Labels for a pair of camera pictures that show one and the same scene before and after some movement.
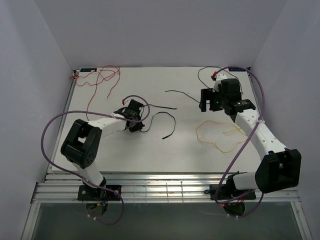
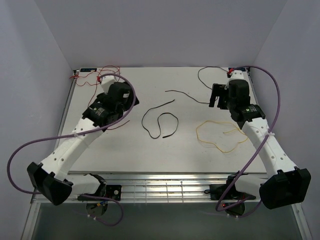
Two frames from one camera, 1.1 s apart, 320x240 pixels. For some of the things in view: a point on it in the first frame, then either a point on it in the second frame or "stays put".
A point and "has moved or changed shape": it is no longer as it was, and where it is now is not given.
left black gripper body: x=137 y=126 -> x=127 y=106
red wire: x=96 y=85 stays put
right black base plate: x=228 y=191 stays put
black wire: x=163 y=112 has moved or changed shape
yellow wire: x=225 y=132 stays put
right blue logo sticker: x=236 y=69 stays put
